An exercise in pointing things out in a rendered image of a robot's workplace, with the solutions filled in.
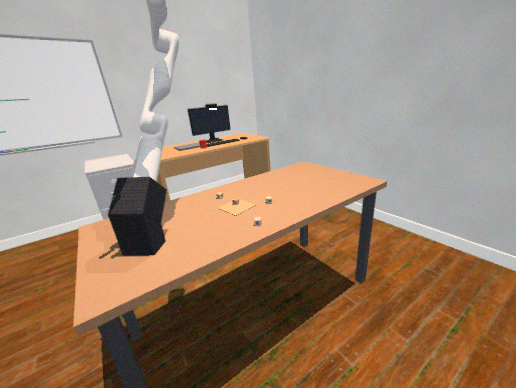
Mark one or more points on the tan flat mat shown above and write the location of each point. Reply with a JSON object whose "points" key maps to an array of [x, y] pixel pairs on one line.
{"points": [[237, 209]]}

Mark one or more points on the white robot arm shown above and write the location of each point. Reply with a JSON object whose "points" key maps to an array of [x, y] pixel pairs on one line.
{"points": [[150, 147]]}

